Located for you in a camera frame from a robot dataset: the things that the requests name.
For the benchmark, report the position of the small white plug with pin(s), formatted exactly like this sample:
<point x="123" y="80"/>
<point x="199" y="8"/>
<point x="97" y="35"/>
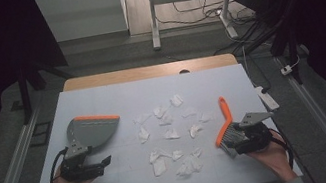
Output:
<point x="286" y="70"/>

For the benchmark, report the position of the black metal stand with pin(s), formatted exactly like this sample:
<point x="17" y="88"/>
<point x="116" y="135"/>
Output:
<point x="24" y="92"/>
<point x="287" y="42"/>

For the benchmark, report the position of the wooden table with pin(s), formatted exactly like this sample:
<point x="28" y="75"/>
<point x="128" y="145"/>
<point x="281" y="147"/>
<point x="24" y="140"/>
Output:
<point x="147" y="72"/>

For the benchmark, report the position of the white power strip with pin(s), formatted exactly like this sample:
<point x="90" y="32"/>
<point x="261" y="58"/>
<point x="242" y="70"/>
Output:
<point x="267" y="98"/>

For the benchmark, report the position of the black rectangular floor frame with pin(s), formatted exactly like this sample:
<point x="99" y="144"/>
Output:
<point x="40" y="134"/>

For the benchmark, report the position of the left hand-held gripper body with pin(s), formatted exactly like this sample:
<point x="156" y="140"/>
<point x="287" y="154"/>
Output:
<point x="78" y="169"/>

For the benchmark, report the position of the white paper scraps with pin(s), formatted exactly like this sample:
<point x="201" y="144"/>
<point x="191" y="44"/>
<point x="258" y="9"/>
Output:
<point x="172" y="134"/>

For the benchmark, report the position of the orange hand brush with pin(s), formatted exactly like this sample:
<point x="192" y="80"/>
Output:
<point x="225" y="111"/>

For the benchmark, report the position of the person's right hand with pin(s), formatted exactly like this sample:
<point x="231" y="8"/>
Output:
<point x="279" y="159"/>

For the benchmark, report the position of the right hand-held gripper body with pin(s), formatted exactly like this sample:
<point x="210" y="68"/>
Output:
<point x="257" y="139"/>

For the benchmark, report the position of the white table board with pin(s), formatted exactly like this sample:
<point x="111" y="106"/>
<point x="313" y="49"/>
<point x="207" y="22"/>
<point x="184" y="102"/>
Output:
<point x="118" y="99"/>

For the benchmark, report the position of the grey dustpan with orange edge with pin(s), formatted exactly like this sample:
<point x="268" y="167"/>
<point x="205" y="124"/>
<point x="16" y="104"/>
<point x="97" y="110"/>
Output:
<point x="96" y="130"/>

